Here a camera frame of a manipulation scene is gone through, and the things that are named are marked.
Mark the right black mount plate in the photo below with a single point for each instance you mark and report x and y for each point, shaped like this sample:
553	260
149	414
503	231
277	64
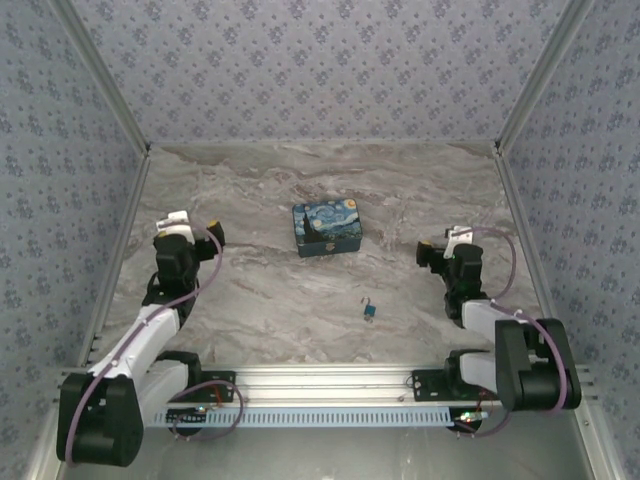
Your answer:
425	385

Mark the black mount plate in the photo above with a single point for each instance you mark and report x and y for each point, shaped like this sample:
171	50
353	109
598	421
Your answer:
425	385
220	375

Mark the aluminium corner post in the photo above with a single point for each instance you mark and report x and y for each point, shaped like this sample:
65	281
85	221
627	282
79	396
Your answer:
540	75
106	75

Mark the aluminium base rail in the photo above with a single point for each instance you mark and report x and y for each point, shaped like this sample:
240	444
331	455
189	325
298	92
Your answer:
325	382

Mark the aluminium side rail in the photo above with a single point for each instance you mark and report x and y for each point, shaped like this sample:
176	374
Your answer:
126	225
522	225

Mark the left black mount plate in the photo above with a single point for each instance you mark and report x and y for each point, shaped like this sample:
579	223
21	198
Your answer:
220	375

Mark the small blue padlock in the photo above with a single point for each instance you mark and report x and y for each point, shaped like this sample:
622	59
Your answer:
368	313

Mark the small circuit board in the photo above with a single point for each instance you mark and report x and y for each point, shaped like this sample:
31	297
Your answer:
197	410
472	415

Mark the starry night tin box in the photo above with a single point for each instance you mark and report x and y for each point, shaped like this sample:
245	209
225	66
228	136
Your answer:
327	225

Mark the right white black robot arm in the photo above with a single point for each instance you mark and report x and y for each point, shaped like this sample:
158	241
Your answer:
480	317

